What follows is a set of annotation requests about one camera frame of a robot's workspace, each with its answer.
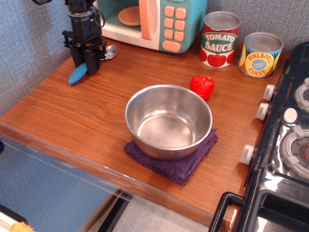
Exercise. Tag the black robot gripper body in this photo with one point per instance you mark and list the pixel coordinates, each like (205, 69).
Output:
(86, 29)

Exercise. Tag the tomato sauce can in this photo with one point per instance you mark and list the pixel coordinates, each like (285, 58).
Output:
(219, 38)

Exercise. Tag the stainless steel bowl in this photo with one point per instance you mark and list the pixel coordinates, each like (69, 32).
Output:
(168, 122)

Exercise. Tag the pineapple slices can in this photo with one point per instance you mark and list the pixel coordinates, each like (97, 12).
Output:
(260, 54)

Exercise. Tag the purple folded cloth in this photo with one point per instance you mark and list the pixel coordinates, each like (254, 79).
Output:
(178, 171)

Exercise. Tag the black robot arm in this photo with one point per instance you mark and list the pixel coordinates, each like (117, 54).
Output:
(85, 7)

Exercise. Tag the toy microwave oven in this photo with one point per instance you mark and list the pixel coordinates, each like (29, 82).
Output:
(165, 25)

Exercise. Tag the metal spoon with blue handle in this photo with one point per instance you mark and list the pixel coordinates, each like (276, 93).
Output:
(82, 69)

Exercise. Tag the orange microwave plate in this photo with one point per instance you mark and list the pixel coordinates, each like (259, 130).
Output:
(130, 16)

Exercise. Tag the white stove knob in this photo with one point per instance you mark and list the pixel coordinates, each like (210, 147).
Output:
(262, 111)
(247, 154)
(268, 93)

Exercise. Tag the red plastic strawberry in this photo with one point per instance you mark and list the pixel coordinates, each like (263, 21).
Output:
(202, 86)

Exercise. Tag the black toy stove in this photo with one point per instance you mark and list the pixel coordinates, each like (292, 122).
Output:
(276, 197)

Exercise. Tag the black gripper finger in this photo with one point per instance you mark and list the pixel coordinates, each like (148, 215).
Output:
(92, 61)
(77, 55)

